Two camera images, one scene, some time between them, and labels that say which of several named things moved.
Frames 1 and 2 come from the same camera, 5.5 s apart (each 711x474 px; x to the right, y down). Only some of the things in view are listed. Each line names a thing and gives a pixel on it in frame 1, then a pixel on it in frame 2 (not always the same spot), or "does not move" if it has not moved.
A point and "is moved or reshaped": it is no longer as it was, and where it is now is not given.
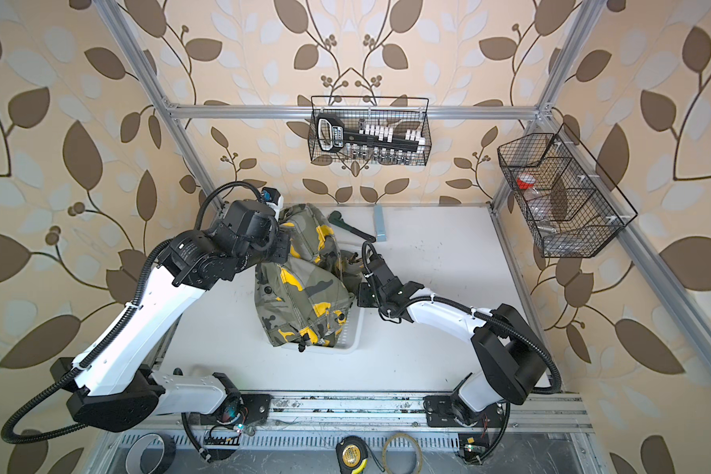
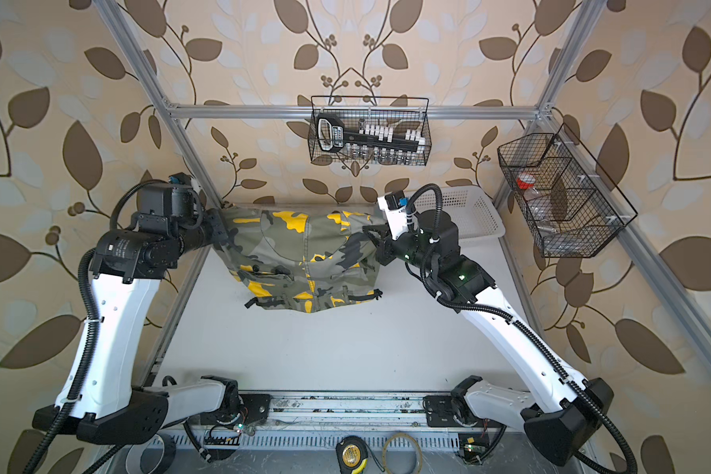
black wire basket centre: (370, 130) does not move
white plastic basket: (351, 340) -> (475, 213)
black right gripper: (362, 295) -> (382, 238)
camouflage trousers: (304, 298) is moved or reshaped
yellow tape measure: (351, 452) does not move
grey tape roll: (137, 446) does not move
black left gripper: (280, 242) -> (213, 217)
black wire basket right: (570, 207) does not move
